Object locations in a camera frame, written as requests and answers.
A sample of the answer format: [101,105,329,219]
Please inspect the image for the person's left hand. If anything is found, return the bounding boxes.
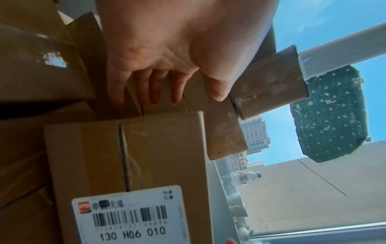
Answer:
[96,0,280,107]

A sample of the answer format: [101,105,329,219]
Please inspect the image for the large taped box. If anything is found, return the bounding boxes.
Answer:
[0,0,311,244]

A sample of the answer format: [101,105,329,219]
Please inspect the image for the clear plastic bottle red label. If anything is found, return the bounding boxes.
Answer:
[221,171,262,188]

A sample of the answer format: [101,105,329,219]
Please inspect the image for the green dotted cloth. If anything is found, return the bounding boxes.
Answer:
[290,64,368,164]

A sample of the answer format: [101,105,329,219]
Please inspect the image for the beige window cover sheet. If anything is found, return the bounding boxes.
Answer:
[238,139,386,233]

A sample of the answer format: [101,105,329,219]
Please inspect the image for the small white vase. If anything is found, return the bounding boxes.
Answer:
[237,226,252,242]

